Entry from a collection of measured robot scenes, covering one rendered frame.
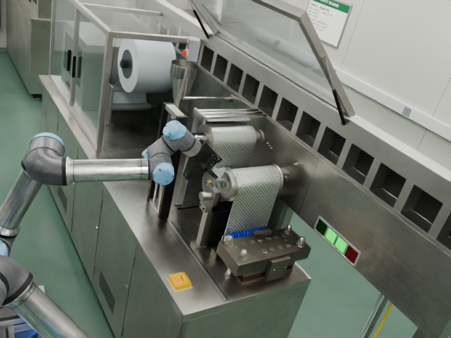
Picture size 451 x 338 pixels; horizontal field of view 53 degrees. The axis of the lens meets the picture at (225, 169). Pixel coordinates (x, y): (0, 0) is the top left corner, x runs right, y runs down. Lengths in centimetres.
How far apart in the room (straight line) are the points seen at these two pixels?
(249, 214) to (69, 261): 164
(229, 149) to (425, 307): 102
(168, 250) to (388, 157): 101
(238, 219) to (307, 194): 32
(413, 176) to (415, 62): 289
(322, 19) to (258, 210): 354
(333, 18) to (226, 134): 331
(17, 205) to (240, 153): 98
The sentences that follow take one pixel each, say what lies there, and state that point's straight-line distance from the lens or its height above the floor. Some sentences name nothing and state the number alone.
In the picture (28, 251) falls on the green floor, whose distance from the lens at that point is 342.
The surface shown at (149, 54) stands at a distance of 263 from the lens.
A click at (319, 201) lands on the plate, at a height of 127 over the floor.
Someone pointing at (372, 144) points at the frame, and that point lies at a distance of 178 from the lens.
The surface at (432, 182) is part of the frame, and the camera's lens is 165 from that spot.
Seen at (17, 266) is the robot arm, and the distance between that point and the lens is 117.
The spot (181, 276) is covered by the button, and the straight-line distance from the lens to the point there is 192.
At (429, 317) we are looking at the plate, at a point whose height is 121.
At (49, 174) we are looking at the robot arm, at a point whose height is 139.
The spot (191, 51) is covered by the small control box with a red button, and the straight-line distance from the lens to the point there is 220.
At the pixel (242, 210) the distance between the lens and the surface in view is 199.
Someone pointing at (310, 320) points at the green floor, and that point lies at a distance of 333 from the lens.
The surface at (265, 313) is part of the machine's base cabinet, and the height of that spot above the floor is 76.
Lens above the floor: 220
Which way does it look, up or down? 28 degrees down
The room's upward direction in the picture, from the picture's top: 14 degrees clockwise
